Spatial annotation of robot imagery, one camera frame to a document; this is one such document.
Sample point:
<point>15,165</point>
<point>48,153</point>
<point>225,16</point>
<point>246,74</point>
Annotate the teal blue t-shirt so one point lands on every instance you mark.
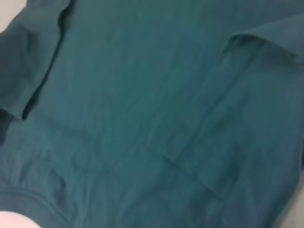
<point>152,107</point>

